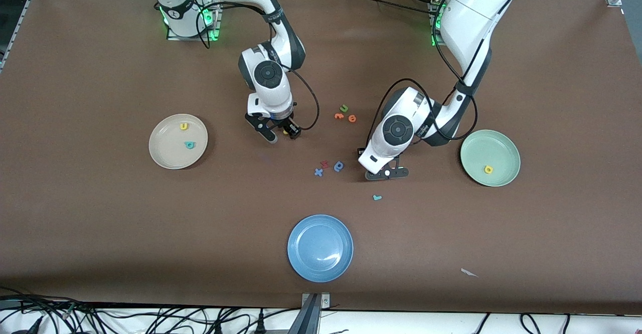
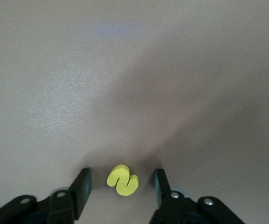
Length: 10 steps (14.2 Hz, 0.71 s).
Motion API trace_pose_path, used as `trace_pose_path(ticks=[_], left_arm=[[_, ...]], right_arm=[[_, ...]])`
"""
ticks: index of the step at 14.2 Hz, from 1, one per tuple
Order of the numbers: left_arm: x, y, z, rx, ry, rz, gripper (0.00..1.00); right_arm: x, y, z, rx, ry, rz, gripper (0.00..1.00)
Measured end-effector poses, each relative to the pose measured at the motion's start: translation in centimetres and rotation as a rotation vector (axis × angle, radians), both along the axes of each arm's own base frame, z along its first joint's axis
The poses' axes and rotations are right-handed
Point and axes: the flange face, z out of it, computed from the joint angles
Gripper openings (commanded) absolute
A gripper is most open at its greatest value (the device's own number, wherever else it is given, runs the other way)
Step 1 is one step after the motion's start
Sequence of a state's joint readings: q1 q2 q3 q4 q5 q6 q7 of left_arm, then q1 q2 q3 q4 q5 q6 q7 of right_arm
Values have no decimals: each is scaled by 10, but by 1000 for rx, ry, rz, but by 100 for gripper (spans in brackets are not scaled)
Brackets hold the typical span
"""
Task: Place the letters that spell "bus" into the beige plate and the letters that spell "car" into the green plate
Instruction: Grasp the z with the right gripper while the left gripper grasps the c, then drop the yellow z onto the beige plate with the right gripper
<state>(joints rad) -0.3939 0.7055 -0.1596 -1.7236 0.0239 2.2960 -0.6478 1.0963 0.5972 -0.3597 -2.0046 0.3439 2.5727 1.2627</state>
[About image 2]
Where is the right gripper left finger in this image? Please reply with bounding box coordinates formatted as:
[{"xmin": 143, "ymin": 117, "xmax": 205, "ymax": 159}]
[{"xmin": 0, "ymin": 167, "xmax": 93, "ymax": 224}]

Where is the yellow foam letter s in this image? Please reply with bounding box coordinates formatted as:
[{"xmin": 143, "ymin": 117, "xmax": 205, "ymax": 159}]
[{"xmin": 106, "ymin": 164, "xmax": 140, "ymax": 196}]

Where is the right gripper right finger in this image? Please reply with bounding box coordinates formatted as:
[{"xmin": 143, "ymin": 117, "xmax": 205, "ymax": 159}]
[{"xmin": 148, "ymin": 168, "xmax": 245, "ymax": 224}]

